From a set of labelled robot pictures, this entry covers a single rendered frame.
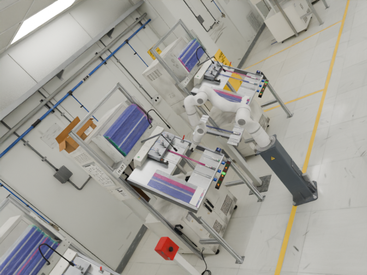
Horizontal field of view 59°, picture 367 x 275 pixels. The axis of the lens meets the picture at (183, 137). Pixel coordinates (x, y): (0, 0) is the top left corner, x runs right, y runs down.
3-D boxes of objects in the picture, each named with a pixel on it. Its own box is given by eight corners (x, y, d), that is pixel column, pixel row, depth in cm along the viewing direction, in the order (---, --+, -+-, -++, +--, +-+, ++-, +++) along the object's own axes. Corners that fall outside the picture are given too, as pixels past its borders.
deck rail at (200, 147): (223, 157, 328) (224, 154, 323) (223, 159, 327) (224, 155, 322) (161, 133, 345) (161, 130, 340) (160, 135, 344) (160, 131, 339)
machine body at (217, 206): (240, 202, 370) (208, 166, 349) (219, 257, 327) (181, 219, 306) (201, 207, 416) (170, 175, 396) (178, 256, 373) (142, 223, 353)
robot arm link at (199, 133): (196, 133, 313) (190, 139, 308) (199, 125, 303) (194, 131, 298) (203, 138, 312) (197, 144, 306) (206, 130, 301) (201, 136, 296)
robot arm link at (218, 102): (245, 125, 278) (247, 115, 291) (252, 115, 270) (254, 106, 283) (193, 100, 277) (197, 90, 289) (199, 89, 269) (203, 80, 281)
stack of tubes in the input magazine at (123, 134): (152, 121, 331) (134, 102, 322) (126, 156, 300) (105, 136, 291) (145, 124, 340) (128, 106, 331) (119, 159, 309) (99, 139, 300)
